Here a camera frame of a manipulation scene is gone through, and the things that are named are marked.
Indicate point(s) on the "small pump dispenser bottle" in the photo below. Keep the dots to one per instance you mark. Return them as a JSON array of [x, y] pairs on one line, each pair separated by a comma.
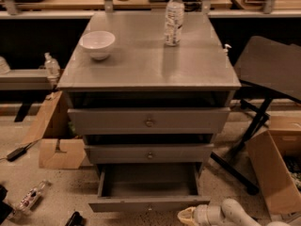
[[226, 48]]

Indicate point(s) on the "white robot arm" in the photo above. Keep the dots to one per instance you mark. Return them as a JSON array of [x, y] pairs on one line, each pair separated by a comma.
[[229, 213]]

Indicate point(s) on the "grey middle drawer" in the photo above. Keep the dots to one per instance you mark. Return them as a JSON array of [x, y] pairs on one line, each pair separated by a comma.
[[148, 153]]

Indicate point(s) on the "grey bottom drawer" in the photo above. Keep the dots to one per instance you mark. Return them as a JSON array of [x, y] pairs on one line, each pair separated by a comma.
[[148, 187]]

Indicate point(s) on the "cardboard box at left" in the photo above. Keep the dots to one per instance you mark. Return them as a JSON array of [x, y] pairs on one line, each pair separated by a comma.
[[59, 150]]

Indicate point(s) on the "clear bottle on bench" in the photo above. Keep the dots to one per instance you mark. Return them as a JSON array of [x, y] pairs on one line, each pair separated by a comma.
[[51, 66]]

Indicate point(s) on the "clear plastic water bottle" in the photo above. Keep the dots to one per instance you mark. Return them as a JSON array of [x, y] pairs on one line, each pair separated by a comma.
[[173, 22]]

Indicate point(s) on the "cardboard box at right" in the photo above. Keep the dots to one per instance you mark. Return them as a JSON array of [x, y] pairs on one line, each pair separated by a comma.
[[266, 151]]

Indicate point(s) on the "black folding side table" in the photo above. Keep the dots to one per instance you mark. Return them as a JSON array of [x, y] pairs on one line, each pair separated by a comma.
[[273, 67]]

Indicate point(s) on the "white ceramic bowl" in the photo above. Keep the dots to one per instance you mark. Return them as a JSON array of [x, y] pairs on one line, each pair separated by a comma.
[[97, 44]]

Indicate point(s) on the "black object on floor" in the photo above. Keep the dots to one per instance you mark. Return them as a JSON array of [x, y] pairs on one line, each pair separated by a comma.
[[75, 220]]

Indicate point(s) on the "grey drawer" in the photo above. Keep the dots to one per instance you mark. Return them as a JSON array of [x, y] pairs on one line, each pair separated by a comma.
[[148, 187], [148, 153], [112, 121]]

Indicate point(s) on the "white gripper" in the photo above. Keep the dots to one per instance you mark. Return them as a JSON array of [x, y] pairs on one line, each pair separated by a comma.
[[203, 215]]

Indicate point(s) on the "grey low bench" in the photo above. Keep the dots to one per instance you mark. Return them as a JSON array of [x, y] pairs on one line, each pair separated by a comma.
[[25, 87]]

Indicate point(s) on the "grey top drawer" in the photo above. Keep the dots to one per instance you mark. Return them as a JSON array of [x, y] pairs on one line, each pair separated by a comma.
[[112, 121]]

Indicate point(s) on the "plastic bottle on floor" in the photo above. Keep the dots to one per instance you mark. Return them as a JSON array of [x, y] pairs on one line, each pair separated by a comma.
[[23, 208]]

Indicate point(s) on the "cardboard box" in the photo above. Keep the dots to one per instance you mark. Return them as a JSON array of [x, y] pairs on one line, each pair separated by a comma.
[[59, 150], [266, 151]]

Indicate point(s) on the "grey wooden drawer cabinet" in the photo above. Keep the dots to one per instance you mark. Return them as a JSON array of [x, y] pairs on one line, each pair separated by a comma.
[[143, 72]]

